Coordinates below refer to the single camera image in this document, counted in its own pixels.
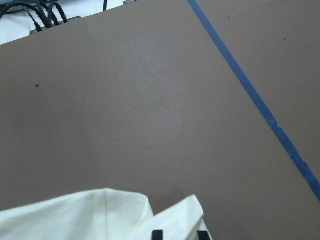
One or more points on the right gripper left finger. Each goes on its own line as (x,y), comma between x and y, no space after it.
(157,235)

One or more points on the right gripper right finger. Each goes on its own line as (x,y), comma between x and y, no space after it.
(203,235)

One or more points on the cream long-sleeve cat shirt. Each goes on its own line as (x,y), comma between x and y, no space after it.
(102,214)

